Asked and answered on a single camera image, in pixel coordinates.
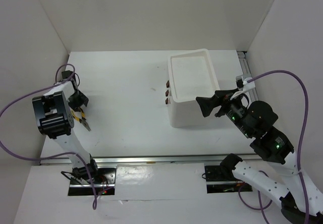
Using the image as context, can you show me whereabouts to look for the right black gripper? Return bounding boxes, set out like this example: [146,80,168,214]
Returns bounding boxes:
[194,87,252,137]

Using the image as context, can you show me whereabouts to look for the yellow black pliers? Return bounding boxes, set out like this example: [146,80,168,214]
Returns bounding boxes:
[71,107,91,132]

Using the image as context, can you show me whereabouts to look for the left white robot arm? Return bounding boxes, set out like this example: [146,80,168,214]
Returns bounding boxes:
[32,70,100,183]

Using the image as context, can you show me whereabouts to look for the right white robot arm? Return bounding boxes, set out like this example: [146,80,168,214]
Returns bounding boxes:
[196,89,322,223]

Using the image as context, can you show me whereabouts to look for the white drawer cabinet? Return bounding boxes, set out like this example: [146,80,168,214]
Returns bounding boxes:
[166,49,220,128]

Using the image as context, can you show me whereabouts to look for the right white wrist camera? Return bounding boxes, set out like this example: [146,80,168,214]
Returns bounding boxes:
[235,74,255,97]

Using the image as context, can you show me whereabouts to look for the right side aluminium rail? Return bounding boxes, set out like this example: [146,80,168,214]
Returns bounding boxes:
[237,51,258,101]

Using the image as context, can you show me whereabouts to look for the aluminium rail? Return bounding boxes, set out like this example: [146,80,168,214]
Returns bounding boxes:
[39,154,260,165]
[237,51,258,101]

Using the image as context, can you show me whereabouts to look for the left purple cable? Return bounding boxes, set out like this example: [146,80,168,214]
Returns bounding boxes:
[0,64,112,210]

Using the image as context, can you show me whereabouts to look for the purple cable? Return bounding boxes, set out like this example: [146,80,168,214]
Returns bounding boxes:
[238,70,311,224]
[0,64,112,210]

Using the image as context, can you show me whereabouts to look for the front aluminium rail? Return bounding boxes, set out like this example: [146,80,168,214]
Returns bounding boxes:
[39,154,260,165]

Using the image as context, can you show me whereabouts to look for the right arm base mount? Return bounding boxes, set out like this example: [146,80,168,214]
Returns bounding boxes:
[201,165,253,194]

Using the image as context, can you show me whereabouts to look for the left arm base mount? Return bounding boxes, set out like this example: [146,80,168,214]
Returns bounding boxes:
[60,164,118,197]

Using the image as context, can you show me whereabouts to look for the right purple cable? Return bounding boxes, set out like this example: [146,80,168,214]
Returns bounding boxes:
[238,70,311,224]

